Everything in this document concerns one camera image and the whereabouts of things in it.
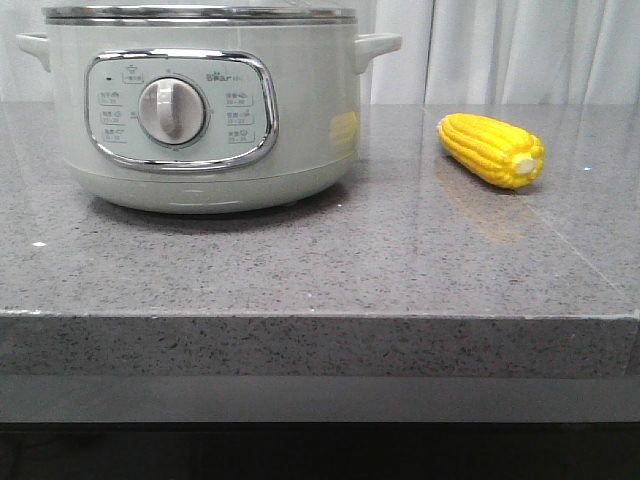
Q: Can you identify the yellow corn cob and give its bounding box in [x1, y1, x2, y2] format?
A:
[437, 113, 545, 189]

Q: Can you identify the glass pot lid steel rim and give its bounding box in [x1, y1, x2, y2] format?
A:
[42, 4, 357, 26]

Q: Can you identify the pale green electric cooking pot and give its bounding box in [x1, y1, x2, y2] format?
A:
[17, 22, 401, 214]

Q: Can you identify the white curtain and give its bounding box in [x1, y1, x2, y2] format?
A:
[0, 0, 640, 106]

